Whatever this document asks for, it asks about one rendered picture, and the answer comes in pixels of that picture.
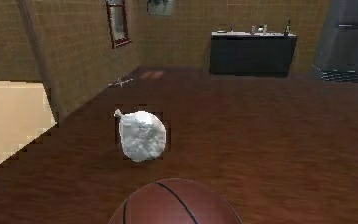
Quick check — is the white pillow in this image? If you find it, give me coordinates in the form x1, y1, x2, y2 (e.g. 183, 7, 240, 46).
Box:
113, 108, 167, 163

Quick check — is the black cabinet with white top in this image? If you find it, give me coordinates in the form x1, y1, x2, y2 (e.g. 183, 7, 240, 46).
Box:
209, 31, 298, 78

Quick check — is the brown basketball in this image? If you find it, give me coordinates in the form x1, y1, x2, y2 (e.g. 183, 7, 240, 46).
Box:
108, 177, 243, 224

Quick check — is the grey framed wall picture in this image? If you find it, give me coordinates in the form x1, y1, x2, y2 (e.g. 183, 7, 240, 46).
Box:
146, 0, 176, 17

